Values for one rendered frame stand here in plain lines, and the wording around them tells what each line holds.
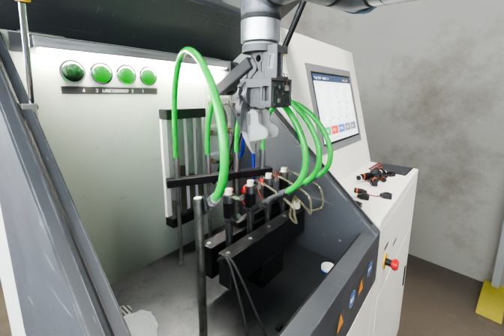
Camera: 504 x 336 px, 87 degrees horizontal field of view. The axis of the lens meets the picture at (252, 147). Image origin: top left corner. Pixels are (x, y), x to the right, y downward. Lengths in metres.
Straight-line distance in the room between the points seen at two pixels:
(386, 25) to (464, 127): 0.98
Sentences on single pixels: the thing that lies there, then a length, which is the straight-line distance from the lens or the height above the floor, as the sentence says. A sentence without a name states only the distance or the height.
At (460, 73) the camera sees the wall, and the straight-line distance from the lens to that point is 2.42.
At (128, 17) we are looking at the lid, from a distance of 0.74.
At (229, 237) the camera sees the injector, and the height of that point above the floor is 1.00.
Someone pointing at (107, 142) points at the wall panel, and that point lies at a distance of 0.76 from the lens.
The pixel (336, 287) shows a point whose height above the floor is 0.95.
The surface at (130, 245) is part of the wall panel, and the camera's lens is 0.87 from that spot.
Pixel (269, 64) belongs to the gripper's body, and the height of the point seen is 1.38.
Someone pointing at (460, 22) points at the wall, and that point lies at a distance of 2.47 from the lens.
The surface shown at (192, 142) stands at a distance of 0.85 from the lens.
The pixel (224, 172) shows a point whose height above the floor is 1.22.
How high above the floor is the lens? 1.33
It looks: 11 degrees down
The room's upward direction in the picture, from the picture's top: straight up
